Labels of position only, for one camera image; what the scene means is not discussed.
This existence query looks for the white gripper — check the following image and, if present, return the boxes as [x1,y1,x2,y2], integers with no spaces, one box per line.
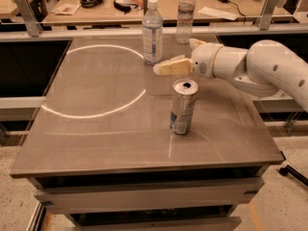
[153,38,223,79]

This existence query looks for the blue label plastic bottle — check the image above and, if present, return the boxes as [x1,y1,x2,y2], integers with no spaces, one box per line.
[142,0,163,65]

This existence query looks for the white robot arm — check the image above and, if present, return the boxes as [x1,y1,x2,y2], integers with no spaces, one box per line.
[153,38,308,111]

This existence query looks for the silver redbull can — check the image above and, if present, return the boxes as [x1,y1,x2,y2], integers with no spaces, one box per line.
[170,78,198,135]

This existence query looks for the clear plastic water bottle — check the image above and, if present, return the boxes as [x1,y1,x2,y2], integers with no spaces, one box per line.
[176,0,195,44]

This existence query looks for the white paper sheet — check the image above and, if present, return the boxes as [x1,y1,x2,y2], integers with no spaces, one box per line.
[198,7,238,21]

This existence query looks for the black sunglasses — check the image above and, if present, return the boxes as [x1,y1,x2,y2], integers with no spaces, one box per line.
[114,0,139,14]

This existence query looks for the small paper card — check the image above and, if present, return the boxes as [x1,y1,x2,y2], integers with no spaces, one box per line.
[52,4,80,15]

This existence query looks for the upper cabinet drawer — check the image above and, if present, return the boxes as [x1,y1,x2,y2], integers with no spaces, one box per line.
[35,177,264,214]

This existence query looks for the cabinet drawer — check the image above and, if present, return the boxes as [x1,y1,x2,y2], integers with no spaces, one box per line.
[35,177,264,214]
[64,217,242,231]

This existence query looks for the black chair leg caster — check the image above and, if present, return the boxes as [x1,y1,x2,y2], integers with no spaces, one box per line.
[278,165,308,187]

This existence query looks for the lower cabinet drawer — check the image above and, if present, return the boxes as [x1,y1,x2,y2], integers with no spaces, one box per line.
[64,217,242,231]

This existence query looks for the right metal bracket post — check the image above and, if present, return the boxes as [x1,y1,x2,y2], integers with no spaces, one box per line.
[256,0,278,31]

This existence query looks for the metal bracket post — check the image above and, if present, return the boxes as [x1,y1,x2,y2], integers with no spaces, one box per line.
[14,0,42,38]
[256,0,278,31]

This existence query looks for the left metal bracket post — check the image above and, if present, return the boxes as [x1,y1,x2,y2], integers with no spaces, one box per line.
[14,0,42,38]

